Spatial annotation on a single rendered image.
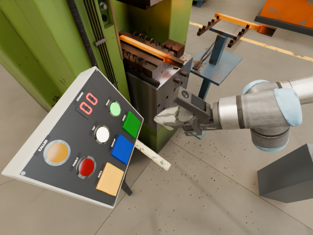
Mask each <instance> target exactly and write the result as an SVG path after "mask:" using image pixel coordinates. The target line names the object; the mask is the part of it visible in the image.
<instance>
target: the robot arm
mask: <svg viewBox="0 0 313 235"><path fill-rule="evenodd" d="M173 102H174V103H176V104H175V105H173V106H171V107H169V108H167V109H165V110H164V111H162V112H161V113H159V114H158V115H157V116H156V117H154V121H155V122H157V123H158V124H161V125H163V126H164V127H165V128H167V129H168V130H173V129H174V128H181V127H182V128H183V130H184V133H185V135H186V136H200V135H202V132H203V131H209V130H222V129H223V130H237V129H250V131H251V140H252V142H253V144H254V145H255V146H256V147H257V148H258V149H260V150H262V151H264V152H278V151H280V150H282V149H283V148H284V147H285V146H286V144H287V143H288V140H289V138H288V135H289V131H290V126H292V127H295V126H297V125H300V124H301V123H302V111H301V106H300V105H303V104H310V103H313V75H308V76H303V77H299V78H295V79H291V80H286V81H282V82H280V81H279V82H275V83H269V82H268V81H266V80H256V81H253V82H251V83H249V84H248V85H247V86H246V87H245V88H244V89H243V92H242V95H238V96H231V97H224V98H220V99H219V101H218V102H215V103H213V105H212V109H211V105H210V104H209V103H207V102H206V101H204V100H203V99H201V98H199V97H197V96H196V95H194V94H193V93H191V92H189V91H188V90H186V89H185V88H183V87H181V86H179V87H178V88H177V89H175V93H174V98H173ZM176 118H177V119H176ZM194 132H196V134H191V135H189V133H194Z"/></svg>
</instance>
